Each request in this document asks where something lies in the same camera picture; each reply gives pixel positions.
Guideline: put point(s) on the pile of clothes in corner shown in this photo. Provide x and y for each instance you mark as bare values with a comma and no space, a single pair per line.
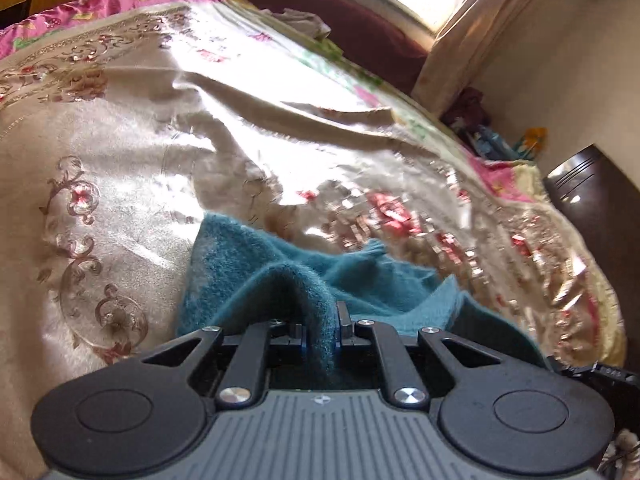
469,121

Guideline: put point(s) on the teal fuzzy sweater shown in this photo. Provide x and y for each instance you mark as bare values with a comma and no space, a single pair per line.
239,276

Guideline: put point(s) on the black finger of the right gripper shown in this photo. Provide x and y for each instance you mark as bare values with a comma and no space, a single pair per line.
597,374

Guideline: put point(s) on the grey crumpled cloth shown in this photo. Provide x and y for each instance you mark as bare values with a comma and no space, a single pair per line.
308,24

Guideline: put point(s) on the dark red sofa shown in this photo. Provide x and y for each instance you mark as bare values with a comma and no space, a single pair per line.
365,37

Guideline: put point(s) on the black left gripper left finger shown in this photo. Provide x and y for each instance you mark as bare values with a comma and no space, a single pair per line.
245,380

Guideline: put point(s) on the dark wooden headboard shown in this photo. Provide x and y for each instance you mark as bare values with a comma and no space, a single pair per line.
603,204

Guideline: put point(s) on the yellow orange toy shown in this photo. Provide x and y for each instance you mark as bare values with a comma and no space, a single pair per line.
532,143

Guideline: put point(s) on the beige curtain right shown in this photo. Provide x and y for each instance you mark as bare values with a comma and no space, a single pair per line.
480,31

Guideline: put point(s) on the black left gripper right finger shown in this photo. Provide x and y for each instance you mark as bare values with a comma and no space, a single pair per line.
402,385

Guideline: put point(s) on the floral satin bedspread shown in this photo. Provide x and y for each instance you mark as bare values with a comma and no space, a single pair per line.
124,122

